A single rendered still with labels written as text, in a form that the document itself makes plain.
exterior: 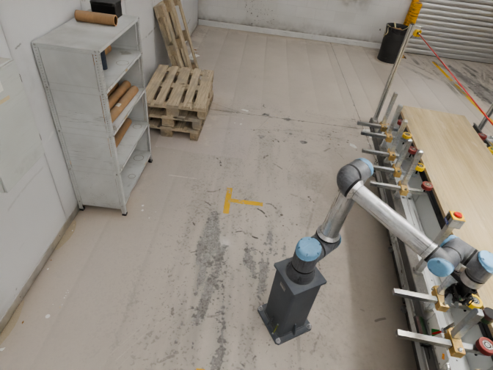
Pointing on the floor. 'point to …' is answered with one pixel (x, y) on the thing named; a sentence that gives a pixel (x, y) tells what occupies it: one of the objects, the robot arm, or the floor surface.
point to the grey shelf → (130, 66)
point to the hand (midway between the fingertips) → (447, 301)
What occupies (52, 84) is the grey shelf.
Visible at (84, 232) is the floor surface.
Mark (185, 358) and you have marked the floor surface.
